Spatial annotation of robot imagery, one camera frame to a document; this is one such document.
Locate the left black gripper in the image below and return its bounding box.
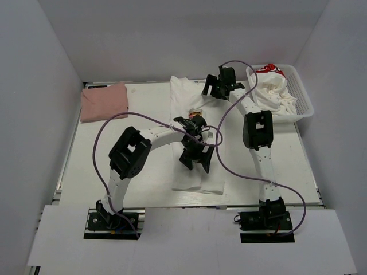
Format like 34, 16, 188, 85
179, 137, 214, 172

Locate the white cartoon print t shirt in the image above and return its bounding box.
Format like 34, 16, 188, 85
170, 76, 229, 195

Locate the white red print t shirt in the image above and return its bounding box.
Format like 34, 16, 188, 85
248, 64, 297, 116

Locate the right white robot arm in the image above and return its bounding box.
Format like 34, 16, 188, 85
202, 74, 286, 229

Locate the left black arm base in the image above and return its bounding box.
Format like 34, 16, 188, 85
83, 209, 145, 241

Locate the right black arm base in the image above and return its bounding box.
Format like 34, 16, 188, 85
233, 198, 295, 244

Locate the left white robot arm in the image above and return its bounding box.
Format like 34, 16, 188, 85
96, 115, 215, 229

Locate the white plastic basket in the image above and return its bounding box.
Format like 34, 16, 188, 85
246, 64, 314, 123

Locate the folded pink t shirt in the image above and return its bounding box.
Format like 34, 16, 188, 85
80, 82, 129, 123

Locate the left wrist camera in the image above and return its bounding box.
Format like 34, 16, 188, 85
186, 115, 210, 136

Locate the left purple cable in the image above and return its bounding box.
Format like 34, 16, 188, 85
92, 112, 224, 240

